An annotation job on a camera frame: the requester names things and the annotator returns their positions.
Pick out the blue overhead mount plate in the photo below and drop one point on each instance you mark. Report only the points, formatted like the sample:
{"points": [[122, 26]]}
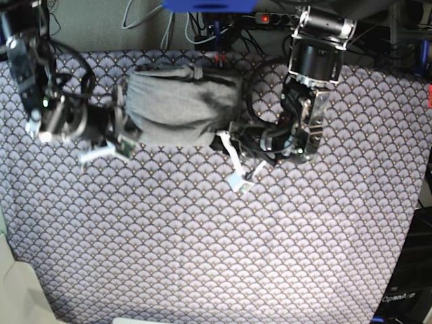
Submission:
{"points": [[210, 6]]}

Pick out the black power strip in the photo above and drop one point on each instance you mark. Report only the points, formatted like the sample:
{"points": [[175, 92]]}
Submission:
{"points": [[272, 18]]}

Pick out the fan-patterned purple table cloth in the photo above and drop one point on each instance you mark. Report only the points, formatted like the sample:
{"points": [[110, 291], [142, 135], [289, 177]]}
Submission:
{"points": [[163, 237]]}

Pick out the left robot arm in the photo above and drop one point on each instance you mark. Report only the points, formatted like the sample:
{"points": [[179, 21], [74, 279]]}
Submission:
{"points": [[318, 44]]}

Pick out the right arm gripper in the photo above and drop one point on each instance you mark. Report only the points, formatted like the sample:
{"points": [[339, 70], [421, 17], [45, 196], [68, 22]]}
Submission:
{"points": [[119, 137]]}

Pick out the red right edge clamp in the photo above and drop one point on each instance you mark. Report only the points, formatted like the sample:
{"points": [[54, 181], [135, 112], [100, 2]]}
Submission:
{"points": [[430, 97]]}

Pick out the white object bottom left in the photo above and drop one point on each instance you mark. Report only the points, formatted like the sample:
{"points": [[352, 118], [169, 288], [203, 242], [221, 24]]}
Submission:
{"points": [[22, 297]]}

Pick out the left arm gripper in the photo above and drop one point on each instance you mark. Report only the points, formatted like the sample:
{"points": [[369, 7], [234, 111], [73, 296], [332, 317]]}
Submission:
{"points": [[250, 147]]}

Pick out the red centre table clamp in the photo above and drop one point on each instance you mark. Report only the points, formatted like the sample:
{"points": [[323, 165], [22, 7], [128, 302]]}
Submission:
{"points": [[220, 59]]}

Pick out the light grey T-shirt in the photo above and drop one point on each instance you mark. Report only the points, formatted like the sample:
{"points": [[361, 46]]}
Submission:
{"points": [[182, 105]]}

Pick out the black OpenArm box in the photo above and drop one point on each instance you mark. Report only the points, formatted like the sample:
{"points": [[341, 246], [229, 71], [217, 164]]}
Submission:
{"points": [[407, 298]]}

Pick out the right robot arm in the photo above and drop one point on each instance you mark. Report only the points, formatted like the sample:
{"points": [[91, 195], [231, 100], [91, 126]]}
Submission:
{"points": [[52, 113]]}

